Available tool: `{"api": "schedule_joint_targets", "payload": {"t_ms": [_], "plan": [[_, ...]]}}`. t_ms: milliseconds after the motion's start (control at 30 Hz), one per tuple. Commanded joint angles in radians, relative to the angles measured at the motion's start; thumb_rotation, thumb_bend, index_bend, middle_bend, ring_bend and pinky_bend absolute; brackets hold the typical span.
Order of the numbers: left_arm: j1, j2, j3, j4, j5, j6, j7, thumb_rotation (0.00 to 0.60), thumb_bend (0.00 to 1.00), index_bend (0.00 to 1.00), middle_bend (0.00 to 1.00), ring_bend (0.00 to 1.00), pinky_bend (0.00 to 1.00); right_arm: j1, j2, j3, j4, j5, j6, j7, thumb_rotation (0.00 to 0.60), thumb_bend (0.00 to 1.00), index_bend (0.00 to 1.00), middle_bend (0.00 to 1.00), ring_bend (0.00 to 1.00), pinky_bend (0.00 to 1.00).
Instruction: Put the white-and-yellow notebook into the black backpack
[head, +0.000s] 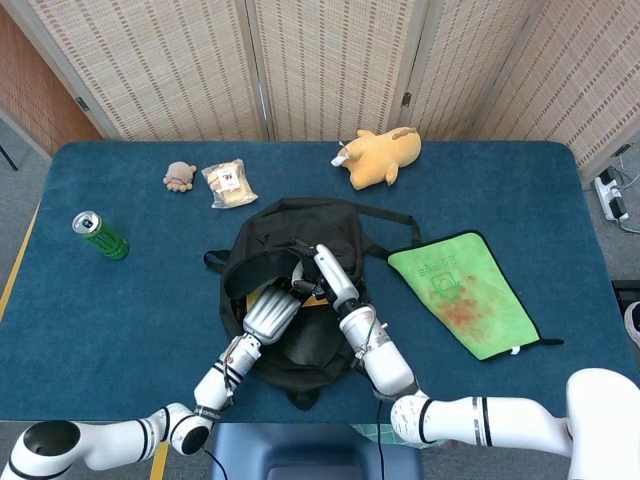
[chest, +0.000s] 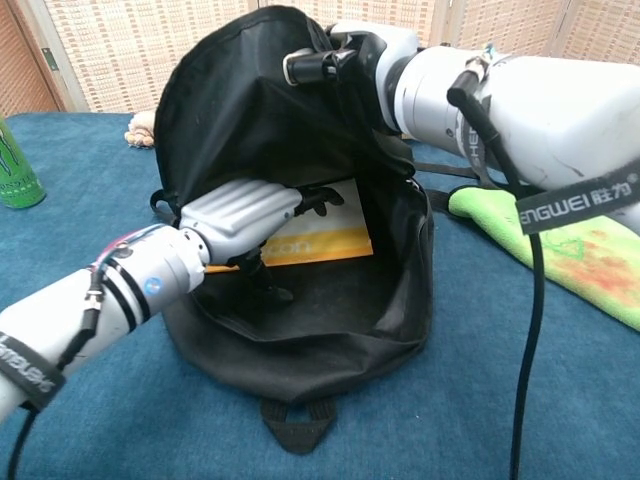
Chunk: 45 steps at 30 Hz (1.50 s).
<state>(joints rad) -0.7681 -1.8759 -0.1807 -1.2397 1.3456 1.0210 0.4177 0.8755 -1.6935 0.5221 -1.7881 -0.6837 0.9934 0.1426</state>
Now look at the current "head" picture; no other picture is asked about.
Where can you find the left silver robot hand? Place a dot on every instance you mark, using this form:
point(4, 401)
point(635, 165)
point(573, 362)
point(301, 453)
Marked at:
point(270, 315)

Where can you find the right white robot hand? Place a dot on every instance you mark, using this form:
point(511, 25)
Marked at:
point(337, 277)

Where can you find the black fabric backpack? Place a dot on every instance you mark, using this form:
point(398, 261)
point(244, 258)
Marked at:
point(310, 230)

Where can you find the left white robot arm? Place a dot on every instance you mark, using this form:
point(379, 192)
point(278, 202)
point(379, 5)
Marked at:
point(215, 385)

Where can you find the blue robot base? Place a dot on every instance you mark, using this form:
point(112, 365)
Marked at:
point(310, 445)

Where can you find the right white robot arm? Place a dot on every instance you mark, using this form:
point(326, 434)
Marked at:
point(390, 370)

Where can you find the green microfiber cloth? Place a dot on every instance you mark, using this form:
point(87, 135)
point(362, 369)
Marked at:
point(465, 300)

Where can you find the yellow plush animal toy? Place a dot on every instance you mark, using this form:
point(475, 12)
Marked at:
point(380, 155)

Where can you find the clear bag of snacks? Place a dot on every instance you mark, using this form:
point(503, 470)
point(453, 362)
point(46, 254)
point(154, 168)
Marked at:
point(227, 185)

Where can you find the blue table cover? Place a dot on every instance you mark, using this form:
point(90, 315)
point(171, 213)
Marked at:
point(125, 325)

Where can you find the small beige plush toy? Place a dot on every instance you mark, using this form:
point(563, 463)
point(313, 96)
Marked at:
point(180, 175)

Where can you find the woven folding screen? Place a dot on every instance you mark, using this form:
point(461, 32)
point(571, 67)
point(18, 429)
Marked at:
point(175, 65)

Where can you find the white power strip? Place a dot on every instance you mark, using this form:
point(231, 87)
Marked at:
point(609, 195)

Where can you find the black box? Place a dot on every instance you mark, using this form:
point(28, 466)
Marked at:
point(625, 292)

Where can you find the white shoe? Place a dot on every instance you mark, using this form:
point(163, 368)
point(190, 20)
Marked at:
point(634, 322)

